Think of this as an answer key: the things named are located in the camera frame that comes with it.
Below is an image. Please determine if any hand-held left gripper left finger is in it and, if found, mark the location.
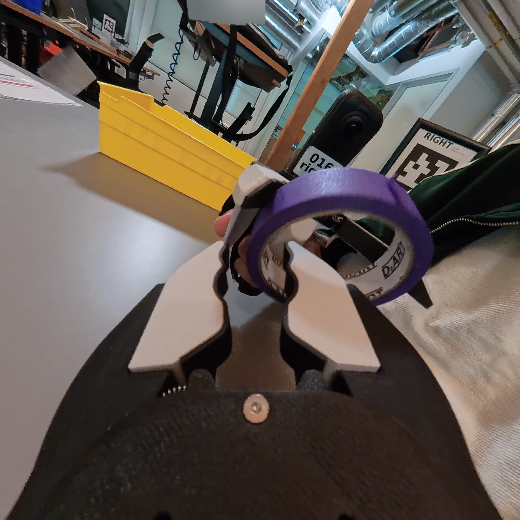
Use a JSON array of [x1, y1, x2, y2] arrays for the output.
[[127, 242, 233, 387]]

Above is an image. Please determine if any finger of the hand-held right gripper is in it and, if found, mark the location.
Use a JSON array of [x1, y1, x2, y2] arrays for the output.
[[284, 217, 318, 245], [225, 162, 286, 245]]

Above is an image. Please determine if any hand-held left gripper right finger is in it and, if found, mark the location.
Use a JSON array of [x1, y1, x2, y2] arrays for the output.
[[281, 243, 383, 374]]

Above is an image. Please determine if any purple masking tape roll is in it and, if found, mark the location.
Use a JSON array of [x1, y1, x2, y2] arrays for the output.
[[245, 167, 434, 306]]

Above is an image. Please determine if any yellow plastic bin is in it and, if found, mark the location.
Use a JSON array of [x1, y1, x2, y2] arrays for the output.
[[98, 81, 259, 212]]

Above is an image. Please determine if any person's right hand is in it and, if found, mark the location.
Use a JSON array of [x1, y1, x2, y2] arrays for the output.
[[214, 211, 265, 295]]

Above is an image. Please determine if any black framed marker sign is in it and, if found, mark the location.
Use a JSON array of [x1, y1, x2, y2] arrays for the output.
[[379, 118, 493, 192]]

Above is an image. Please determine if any black standing desk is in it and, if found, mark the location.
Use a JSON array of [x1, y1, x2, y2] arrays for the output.
[[179, 18, 294, 144]]

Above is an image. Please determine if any dark green jacket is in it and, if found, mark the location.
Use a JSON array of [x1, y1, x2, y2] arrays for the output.
[[406, 142, 520, 281]]

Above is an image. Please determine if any grey panel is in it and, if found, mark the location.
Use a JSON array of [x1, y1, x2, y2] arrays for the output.
[[38, 45, 98, 97]]

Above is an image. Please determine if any laminated paper sheet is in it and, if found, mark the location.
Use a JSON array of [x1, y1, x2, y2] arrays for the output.
[[0, 65, 85, 107]]

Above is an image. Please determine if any wooden post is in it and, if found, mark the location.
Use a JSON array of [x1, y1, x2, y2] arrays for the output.
[[263, 0, 375, 171]]

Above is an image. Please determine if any silver ventilation duct bundle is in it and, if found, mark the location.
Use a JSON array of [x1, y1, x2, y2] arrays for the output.
[[337, 0, 474, 63]]

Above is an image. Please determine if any black coiled cable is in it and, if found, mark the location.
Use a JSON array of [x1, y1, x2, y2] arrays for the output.
[[160, 28, 187, 107]]

